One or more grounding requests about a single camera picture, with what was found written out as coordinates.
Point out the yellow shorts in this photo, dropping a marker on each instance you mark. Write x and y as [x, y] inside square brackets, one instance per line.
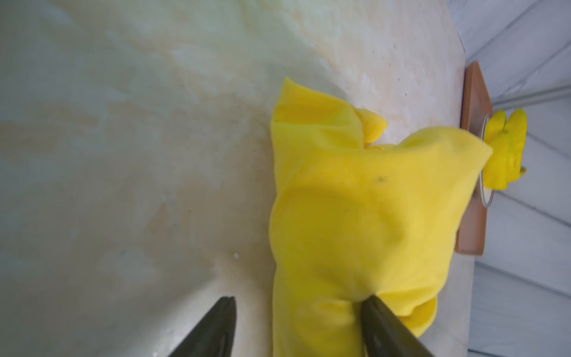
[353, 218]

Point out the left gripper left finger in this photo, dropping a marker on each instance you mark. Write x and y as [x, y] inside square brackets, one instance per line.
[213, 336]

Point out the yellow banana bunch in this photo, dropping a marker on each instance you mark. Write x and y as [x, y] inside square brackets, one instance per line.
[507, 137]

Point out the right aluminium frame post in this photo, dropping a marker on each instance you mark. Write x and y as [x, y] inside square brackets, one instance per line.
[532, 98]

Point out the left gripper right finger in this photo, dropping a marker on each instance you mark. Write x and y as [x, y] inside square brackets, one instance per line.
[385, 335]

